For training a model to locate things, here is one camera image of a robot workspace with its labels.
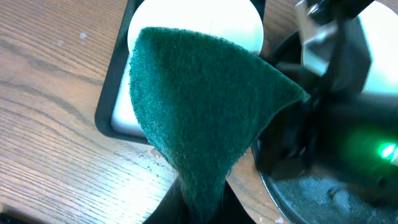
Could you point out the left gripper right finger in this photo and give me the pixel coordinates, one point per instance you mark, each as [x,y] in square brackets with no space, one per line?
[230,209]

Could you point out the mint green plate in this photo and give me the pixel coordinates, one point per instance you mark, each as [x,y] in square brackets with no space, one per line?
[379,24]
[235,20]

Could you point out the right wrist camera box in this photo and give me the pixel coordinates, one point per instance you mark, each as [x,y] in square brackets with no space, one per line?
[334,44]

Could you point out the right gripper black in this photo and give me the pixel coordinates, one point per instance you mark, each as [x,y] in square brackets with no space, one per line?
[348,136]

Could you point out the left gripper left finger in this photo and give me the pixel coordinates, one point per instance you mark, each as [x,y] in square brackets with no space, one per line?
[171,209]

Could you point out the green yellow sponge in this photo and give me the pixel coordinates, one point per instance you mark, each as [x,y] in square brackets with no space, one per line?
[201,101]

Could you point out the round black tray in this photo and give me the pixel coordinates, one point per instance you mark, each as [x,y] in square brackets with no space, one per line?
[314,198]

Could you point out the rectangular black grey tray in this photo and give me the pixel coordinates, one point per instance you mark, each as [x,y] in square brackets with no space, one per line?
[114,115]

